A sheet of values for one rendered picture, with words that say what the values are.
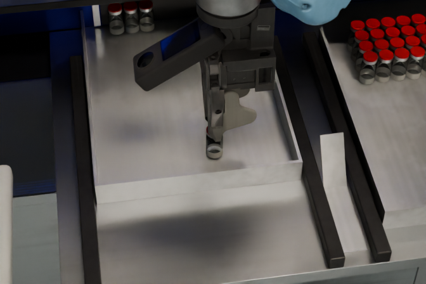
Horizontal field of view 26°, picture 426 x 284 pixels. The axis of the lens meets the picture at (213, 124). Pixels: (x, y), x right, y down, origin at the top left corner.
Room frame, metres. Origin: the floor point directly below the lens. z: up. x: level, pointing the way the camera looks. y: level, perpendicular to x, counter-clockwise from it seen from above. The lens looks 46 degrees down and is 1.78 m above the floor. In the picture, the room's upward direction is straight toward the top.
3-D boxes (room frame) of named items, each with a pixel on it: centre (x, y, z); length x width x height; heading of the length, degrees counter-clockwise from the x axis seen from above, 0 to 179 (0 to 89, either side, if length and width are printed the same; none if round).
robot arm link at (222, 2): (0.81, -0.02, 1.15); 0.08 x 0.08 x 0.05
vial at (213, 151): (0.81, 0.00, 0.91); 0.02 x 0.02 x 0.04
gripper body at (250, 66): (0.81, -0.02, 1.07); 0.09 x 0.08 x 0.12; 99
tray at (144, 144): (0.91, 0.04, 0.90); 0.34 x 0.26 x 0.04; 9
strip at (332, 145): (0.72, -0.16, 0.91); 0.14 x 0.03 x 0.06; 9
